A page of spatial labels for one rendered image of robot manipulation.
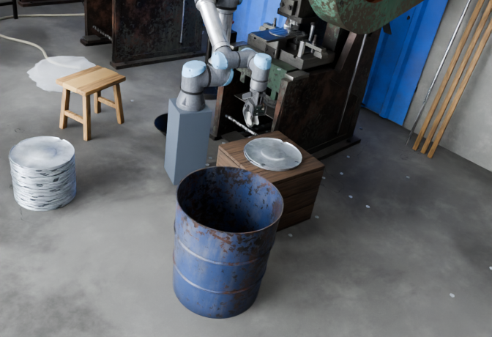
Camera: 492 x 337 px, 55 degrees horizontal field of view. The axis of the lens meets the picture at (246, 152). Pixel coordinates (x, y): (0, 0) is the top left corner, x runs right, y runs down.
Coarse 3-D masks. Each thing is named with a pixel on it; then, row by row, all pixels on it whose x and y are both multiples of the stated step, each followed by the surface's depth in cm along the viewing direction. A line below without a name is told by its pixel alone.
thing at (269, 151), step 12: (264, 144) 245; (276, 144) 247; (288, 144) 249; (252, 156) 234; (264, 156) 235; (276, 156) 236; (288, 156) 239; (300, 156) 241; (276, 168) 227; (288, 168) 229
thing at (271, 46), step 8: (256, 32) 265; (264, 32) 268; (272, 32) 268; (280, 32) 271; (288, 32) 273; (264, 40) 257; (272, 40) 259; (280, 40) 267; (272, 48) 271; (280, 48) 270; (272, 56) 273
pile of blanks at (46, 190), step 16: (16, 176) 222; (32, 176) 219; (48, 176) 222; (64, 176) 229; (16, 192) 229; (32, 192) 224; (48, 192) 226; (64, 192) 233; (32, 208) 229; (48, 208) 231
